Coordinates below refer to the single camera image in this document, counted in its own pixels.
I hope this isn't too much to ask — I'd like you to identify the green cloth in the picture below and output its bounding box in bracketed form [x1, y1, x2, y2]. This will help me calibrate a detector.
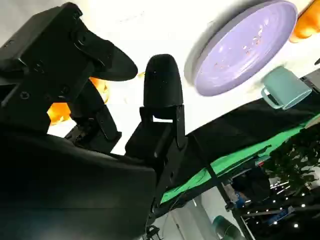
[159, 119, 320, 205]

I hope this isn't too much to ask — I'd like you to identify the black metal stand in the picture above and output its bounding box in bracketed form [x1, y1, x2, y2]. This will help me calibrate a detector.
[206, 163, 253, 240]

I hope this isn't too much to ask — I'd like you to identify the orange and white bread roll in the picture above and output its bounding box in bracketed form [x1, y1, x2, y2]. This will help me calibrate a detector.
[288, 0, 320, 44]
[46, 72, 146, 126]

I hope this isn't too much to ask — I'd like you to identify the dark green plant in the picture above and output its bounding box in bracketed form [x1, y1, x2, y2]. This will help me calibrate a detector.
[264, 124, 320, 201]

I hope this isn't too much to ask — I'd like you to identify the lilac plate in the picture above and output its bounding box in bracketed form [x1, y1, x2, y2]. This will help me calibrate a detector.
[183, 0, 300, 98]

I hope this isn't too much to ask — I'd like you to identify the pale green mug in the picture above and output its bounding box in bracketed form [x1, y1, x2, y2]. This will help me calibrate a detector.
[260, 66, 313, 111]

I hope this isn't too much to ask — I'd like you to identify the green round container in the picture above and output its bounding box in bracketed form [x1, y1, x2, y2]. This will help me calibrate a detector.
[211, 215, 245, 240]

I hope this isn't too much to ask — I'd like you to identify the black backdrop cloth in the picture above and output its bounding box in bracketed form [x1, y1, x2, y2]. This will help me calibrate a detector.
[159, 93, 320, 198]

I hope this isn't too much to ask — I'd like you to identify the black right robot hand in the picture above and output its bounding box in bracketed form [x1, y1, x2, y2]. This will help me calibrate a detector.
[0, 1, 189, 240]

